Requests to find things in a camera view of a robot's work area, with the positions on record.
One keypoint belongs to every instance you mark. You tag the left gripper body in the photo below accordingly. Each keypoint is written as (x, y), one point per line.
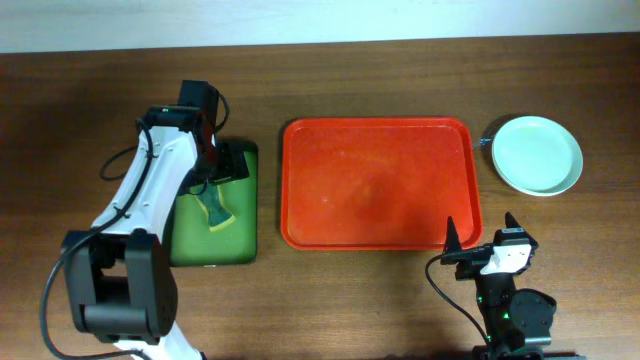
(230, 163)

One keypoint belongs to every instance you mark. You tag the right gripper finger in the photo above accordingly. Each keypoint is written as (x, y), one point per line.
(511, 222)
(452, 243)

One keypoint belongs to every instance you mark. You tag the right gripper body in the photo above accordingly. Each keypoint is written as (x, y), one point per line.
(467, 271)

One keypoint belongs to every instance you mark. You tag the green yellow sponge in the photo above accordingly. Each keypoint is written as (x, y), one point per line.
(211, 201)

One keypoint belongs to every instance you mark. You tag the pale green plate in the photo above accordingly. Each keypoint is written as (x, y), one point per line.
(529, 128)

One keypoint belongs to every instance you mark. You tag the cream white plate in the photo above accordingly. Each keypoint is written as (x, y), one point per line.
(539, 167)

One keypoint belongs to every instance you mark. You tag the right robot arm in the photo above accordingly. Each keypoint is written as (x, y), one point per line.
(517, 321)

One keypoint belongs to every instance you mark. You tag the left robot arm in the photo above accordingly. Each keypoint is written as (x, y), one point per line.
(118, 274)

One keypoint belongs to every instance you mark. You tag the green rectangular tray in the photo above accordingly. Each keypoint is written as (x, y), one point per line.
(192, 244)

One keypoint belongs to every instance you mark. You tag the red plastic tray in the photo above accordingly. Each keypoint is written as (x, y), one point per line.
(386, 183)

